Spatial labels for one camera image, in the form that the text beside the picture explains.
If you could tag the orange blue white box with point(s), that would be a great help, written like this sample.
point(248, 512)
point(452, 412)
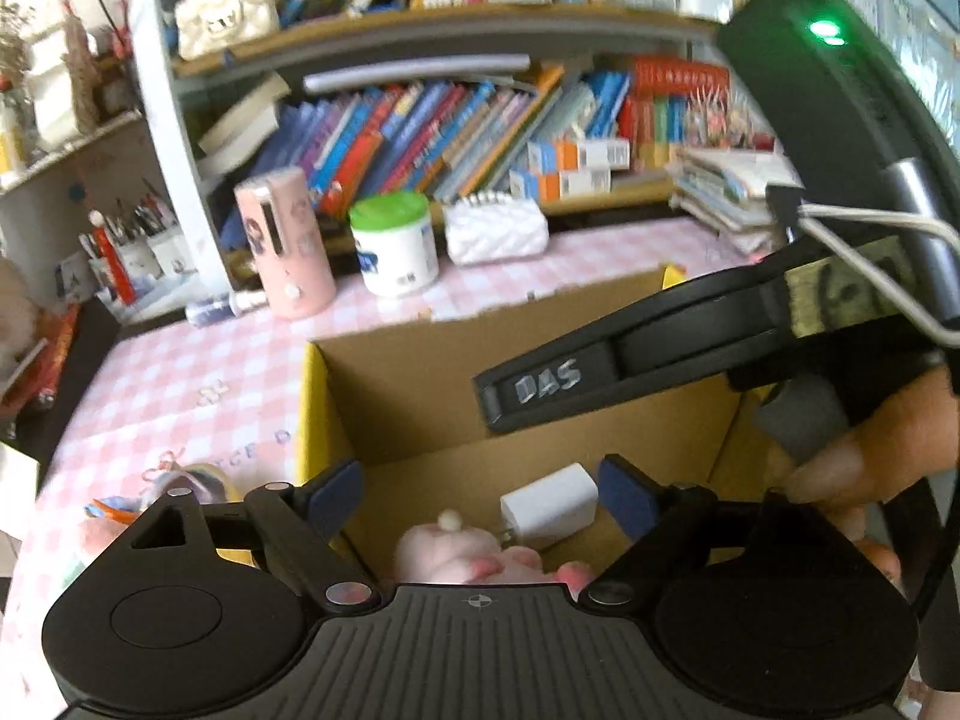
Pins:
point(562, 185)
point(577, 156)

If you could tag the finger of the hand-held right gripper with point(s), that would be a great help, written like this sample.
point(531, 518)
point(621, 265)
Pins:
point(555, 386)

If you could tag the person's right hand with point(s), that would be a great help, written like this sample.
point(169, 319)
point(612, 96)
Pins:
point(870, 457)

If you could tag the white quilted pouch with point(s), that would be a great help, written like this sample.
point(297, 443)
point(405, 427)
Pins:
point(495, 232)

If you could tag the pink cylindrical humidifier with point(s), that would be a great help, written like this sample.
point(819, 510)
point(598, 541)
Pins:
point(289, 255)

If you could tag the pink plush toy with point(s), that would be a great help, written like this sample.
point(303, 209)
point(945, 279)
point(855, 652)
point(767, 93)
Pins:
point(442, 547)

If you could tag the red foil packets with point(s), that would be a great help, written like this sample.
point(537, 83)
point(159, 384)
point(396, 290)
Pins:
point(52, 360)

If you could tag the white wooden bookshelf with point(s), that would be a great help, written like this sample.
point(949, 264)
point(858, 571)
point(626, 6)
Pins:
point(161, 127)

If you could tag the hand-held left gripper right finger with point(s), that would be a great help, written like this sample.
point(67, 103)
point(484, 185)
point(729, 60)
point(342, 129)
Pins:
point(626, 495)

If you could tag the white jar green lid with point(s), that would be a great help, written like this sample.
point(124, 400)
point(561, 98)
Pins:
point(394, 247)

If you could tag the white charger plug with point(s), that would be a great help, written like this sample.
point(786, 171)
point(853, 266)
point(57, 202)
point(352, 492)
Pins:
point(547, 502)

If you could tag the grey foam tube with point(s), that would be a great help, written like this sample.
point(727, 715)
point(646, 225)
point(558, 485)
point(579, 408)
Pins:
point(412, 75)

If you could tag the red white-capped bottle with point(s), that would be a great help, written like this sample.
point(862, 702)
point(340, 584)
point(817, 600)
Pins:
point(105, 255)

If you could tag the yellow cardboard box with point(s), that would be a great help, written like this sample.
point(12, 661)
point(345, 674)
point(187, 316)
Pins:
point(405, 390)

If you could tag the blue glue bottle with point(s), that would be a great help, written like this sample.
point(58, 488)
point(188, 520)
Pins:
point(217, 309)

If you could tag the stack of lying books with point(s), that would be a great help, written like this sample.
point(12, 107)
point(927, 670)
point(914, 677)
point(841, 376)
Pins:
point(240, 127)

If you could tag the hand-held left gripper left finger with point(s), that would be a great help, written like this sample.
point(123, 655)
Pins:
point(337, 495)

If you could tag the white pen holder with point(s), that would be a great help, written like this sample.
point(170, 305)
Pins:
point(157, 255)

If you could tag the pink checked tablecloth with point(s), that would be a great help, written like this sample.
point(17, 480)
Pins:
point(187, 375)

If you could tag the stack of paper booklets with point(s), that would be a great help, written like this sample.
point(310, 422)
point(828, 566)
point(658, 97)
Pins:
point(720, 195)

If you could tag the pastel plush toy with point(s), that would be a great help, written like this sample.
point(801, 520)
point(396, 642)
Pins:
point(187, 484)

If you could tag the row of colourful books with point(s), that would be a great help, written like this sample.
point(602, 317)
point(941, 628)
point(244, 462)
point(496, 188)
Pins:
point(420, 135)

